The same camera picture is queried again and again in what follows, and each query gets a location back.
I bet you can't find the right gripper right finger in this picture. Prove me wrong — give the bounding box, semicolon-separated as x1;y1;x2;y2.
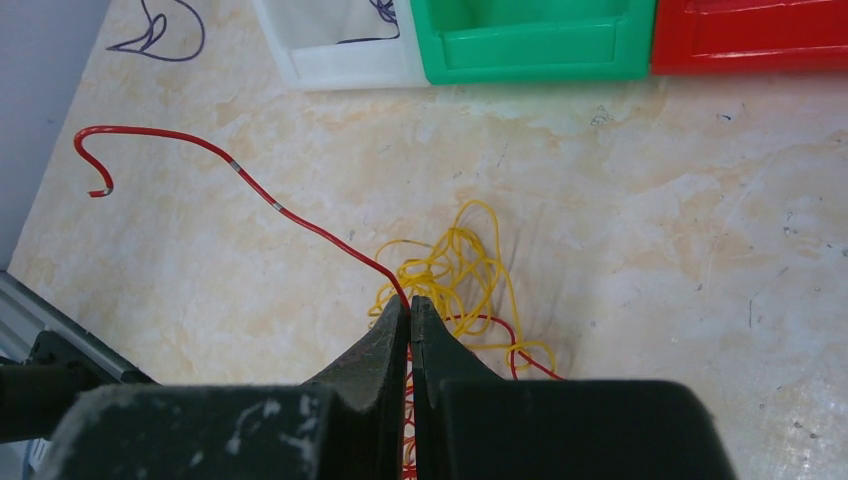
410;296;735;479

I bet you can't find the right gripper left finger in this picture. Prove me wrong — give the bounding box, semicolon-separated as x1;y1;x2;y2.
37;298;410;479

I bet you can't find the red cable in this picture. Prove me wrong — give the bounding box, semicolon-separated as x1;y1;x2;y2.
72;125;564;480

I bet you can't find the black thin cable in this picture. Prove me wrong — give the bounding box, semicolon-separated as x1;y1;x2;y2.
336;0;401;46

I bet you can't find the white plastic bin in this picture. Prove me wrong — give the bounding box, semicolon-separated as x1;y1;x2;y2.
254;0;430;91

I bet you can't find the green plastic bin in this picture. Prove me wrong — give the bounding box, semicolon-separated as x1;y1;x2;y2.
410;0;657;85

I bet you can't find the red plastic bin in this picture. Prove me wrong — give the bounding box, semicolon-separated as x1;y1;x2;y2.
651;0;847;75

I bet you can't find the yellow tangled cable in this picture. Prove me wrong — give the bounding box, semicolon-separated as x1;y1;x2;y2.
366;199;559;376

